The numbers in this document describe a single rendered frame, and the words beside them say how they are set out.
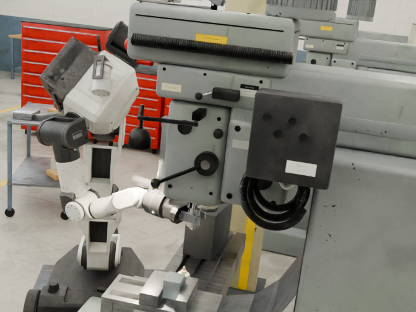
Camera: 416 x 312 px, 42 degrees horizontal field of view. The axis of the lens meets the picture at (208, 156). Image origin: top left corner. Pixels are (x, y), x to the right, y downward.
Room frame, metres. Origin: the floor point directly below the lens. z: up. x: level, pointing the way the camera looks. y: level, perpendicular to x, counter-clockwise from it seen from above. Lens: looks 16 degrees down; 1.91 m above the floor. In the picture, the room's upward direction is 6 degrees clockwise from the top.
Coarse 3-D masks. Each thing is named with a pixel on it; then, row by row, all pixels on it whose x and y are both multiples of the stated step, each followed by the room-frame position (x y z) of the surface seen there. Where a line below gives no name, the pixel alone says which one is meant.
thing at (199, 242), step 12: (228, 204) 2.02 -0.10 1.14; (216, 216) 1.87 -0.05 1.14; (228, 216) 2.04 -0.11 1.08; (204, 228) 1.88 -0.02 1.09; (216, 228) 1.89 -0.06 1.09; (228, 228) 2.06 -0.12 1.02; (192, 240) 1.89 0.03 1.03; (204, 240) 1.88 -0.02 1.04; (216, 240) 1.91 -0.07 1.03; (192, 252) 1.89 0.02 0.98; (204, 252) 1.88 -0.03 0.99; (216, 252) 1.92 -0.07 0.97
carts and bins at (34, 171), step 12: (24, 108) 4.44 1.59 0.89; (36, 108) 4.74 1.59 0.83; (48, 108) 4.54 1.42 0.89; (12, 120) 4.23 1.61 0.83; (24, 120) 4.27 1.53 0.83; (36, 120) 4.31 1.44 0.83; (36, 156) 4.96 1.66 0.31; (24, 168) 4.56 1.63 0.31; (36, 168) 4.59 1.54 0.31; (48, 168) 4.63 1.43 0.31; (12, 180) 4.23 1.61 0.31; (24, 180) 4.26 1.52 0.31; (36, 180) 4.29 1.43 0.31; (48, 180) 4.32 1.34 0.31
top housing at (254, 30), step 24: (144, 24) 1.54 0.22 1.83; (168, 24) 1.53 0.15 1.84; (192, 24) 1.51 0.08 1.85; (216, 24) 1.50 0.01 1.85; (240, 24) 1.49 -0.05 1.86; (264, 24) 1.47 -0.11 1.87; (288, 24) 1.46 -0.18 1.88; (144, 48) 1.54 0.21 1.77; (264, 48) 1.47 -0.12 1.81; (288, 48) 1.46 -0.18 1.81; (240, 72) 1.50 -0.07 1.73; (264, 72) 1.47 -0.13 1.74
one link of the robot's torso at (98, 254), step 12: (108, 216) 2.26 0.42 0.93; (120, 216) 2.23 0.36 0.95; (84, 228) 2.21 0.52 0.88; (96, 228) 2.26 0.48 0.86; (108, 228) 2.22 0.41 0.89; (96, 240) 2.31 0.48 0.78; (108, 240) 2.23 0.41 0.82; (84, 252) 2.29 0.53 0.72; (96, 252) 2.26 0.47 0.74; (108, 252) 2.27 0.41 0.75; (84, 264) 2.28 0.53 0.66; (96, 264) 2.29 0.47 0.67; (108, 264) 2.30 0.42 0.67
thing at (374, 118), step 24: (288, 72) 1.48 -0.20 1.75; (312, 72) 1.47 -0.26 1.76; (336, 72) 1.49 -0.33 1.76; (360, 72) 1.56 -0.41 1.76; (336, 96) 1.45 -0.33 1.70; (360, 96) 1.43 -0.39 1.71; (384, 96) 1.42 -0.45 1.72; (408, 96) 1.41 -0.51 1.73; (360, 120) 1.43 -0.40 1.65; (384, 120) 1.42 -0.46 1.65; (408, 120) 1.41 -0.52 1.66; (336, 144) 1.45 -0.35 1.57; (360, 144) 1.43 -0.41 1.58; (384, 144) 1.42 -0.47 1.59; (408, 144) 1.40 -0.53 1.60
